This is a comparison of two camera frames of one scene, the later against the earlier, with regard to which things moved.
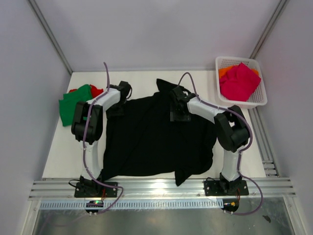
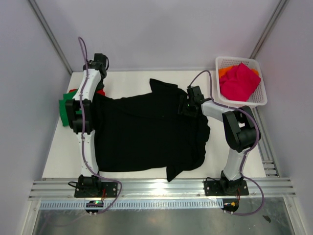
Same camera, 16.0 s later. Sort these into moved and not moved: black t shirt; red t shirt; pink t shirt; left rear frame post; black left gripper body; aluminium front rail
Moved: black left gripper body; black t shirt
Not moved: red t shirt; left rear frame post; aluminium front rail; pink t shirt
